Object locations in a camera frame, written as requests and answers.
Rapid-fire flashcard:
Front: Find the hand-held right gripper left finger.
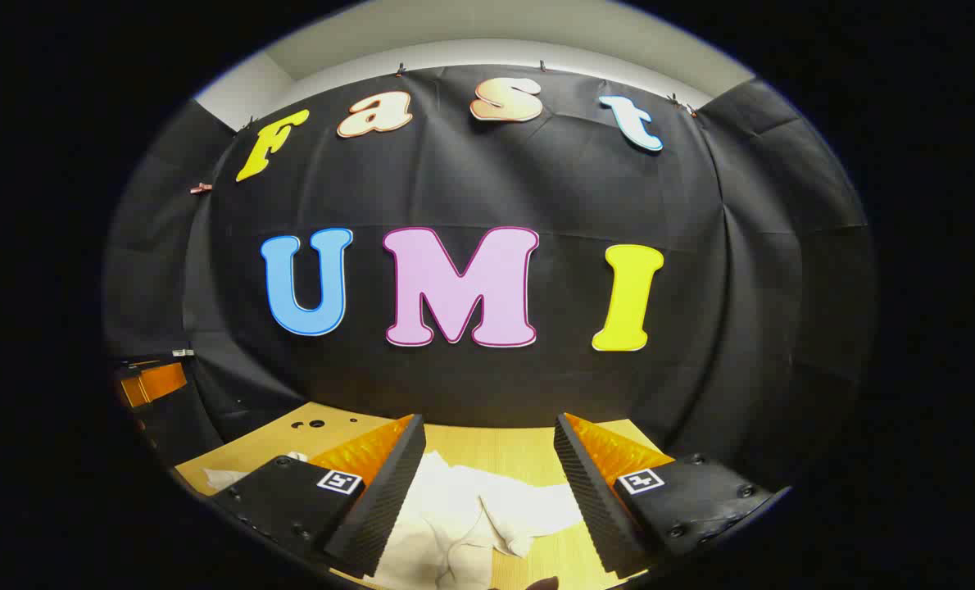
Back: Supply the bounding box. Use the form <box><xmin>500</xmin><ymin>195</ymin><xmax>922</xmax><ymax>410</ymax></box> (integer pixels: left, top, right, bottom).
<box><xmin>207</xmin><ymin>414</ymin><xmax>428</xmax><ymax>579</ymax></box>

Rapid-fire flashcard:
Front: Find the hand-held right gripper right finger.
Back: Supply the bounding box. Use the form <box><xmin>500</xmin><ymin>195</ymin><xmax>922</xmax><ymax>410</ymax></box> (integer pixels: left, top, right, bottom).
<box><xmin>553</xmin><ymin>412</ymin><xmax>793</xmax><ymax>580</ymax></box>

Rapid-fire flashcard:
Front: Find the white sweatshirt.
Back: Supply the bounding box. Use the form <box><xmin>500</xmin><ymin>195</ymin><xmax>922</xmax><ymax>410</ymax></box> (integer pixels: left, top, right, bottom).
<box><xmin>203</xmin><ymin>449</ymin><xmax>587</xmax><ymax>590</ymax></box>

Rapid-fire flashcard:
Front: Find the black backdrop cloth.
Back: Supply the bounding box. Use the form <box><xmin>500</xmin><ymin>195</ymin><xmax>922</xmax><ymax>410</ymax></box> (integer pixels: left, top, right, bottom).
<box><xmin>102</xmin><ymin>64</ymin><xmax>878</xmax><ymax>492</ymax></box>

